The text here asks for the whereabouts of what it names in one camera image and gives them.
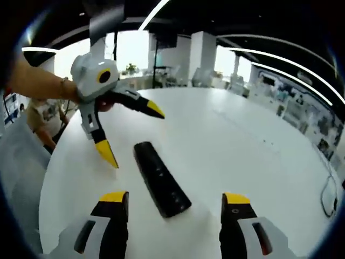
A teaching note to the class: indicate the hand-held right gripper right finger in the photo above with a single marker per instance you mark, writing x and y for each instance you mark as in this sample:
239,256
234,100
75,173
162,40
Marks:
237,232

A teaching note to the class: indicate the ceiling light strip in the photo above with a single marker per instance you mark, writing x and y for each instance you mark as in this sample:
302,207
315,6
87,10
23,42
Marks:
153,13
283,60
293,76

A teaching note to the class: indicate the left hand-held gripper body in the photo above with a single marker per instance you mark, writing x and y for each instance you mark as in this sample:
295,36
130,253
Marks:
89,78

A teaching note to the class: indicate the small distant green plant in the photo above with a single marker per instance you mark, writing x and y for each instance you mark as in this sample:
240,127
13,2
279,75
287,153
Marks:
131,68

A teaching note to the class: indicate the white square pillar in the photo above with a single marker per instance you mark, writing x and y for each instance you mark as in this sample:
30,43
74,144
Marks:
203,59

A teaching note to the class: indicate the white notice board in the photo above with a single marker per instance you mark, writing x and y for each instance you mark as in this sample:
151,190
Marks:
10,108

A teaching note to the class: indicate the white display shelf wall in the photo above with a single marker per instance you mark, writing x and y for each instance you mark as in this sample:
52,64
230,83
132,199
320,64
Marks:
304,113

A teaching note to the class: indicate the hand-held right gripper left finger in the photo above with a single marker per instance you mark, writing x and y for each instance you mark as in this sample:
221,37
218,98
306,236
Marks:
110,229

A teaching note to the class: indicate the white mesh office chair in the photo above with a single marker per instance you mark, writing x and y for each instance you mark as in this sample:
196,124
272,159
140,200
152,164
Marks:
19,175

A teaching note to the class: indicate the black remote control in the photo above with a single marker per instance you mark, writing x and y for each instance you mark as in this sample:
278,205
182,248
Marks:
159,178

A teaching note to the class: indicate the black light stand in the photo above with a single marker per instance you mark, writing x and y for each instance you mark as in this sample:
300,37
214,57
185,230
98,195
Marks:
155,64

